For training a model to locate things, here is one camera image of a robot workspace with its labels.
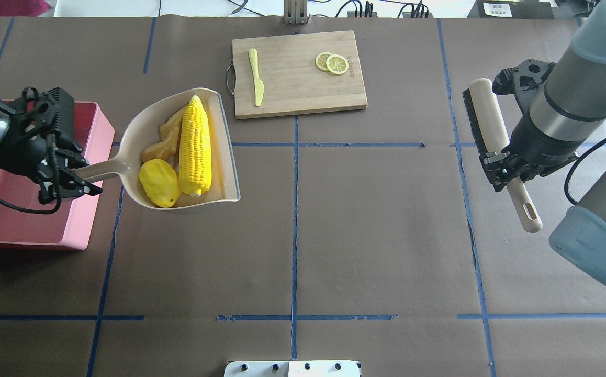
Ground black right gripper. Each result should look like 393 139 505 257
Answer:
479 118 578 193

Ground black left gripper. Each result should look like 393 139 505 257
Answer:
0 87 103 204

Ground beige hand brush black bristles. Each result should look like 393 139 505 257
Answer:
462 78 543 233

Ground tan ginger root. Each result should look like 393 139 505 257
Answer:
140 107 185 163

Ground yellow corn cob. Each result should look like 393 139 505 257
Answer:
178 95 213 197

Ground beige plastic dustpan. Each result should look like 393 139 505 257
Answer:
75 87 240 213

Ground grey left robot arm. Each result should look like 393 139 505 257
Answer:
0 87 114 250

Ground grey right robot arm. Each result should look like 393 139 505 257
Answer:
463 1 606 286

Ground black box with label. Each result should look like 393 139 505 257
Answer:
466 1 555 19

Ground lemon slice front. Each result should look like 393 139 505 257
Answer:
324 53 349 75

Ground lemon slice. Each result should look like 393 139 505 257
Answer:
315 52 333 72
324 53 349 75

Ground yellow-green plastic knife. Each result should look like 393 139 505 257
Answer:
248 48 265 107

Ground lemon slice back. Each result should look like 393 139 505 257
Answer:
315 52 333 72

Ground bamboo cutting board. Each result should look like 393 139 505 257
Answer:
232 30 368 119

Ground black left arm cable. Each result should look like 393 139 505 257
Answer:
0 134 63 215

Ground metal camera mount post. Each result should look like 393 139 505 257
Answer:
283 0 310 25

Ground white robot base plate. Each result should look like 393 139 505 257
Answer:
223 359 362 376

